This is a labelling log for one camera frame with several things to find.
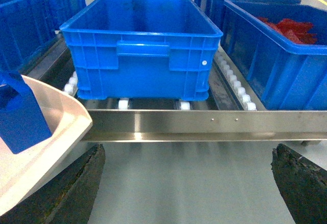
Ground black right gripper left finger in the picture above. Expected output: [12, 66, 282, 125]
[1, 144, 105, 223]

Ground stainless steel shelf rack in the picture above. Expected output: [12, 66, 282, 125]
[20, 0, 327, 147]

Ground blue bin with red parts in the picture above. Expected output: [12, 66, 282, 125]
[220, 1, 326, 110]

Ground beige plastic dustpan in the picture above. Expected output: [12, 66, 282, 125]
[1, 72, 92, 213]

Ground blue bin front centre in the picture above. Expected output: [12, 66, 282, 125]
[60, 0, 223, 101]

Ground blue plastic block part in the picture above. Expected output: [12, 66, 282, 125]
[1, 71, 52, 154]

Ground blue bin far left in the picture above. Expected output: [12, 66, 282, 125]
[1, 0, 56, 71]

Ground red plastic parts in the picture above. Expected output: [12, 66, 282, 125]
[257, 17, 317, 44]

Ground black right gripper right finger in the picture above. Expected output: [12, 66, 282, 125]
[271, 144, 326, 223]

